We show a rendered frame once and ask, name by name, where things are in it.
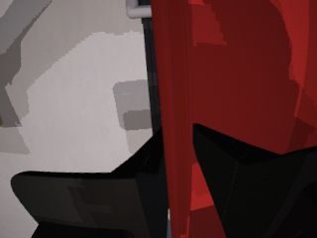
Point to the grey cylinder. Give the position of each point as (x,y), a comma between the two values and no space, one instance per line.
(168,235)

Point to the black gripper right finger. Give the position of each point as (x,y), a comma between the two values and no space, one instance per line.
(252,189)

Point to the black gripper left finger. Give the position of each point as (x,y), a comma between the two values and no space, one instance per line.
(133,197)

